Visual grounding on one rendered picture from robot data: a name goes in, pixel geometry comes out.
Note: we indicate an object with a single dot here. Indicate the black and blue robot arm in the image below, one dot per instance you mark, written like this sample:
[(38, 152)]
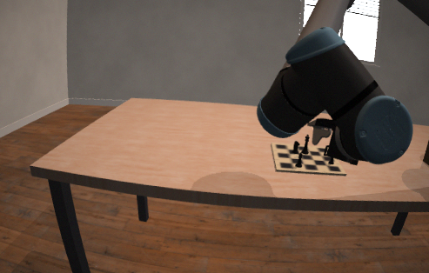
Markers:
[(324, 72)]

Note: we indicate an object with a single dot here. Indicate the tan and black chessboard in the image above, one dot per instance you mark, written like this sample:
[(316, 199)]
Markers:
[(313, 163)]

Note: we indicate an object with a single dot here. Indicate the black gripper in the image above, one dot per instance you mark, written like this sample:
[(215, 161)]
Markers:
[(318, 132)]

